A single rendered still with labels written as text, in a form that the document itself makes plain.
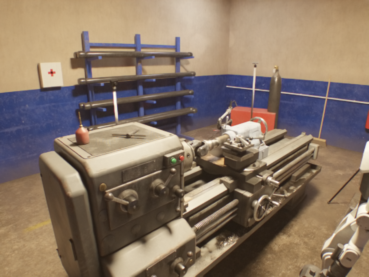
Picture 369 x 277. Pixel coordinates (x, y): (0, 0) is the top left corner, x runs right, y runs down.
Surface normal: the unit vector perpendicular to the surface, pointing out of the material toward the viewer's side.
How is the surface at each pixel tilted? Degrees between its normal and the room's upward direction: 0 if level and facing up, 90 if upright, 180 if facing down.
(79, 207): 90
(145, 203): 90
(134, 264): 32
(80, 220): 90
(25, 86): 90
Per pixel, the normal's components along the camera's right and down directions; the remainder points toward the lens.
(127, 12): 0.69, 0.22
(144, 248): 0.36, -0.69
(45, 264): 0.00, -0.95
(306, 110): -0.72, 0.22
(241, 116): -0.44, 0.28
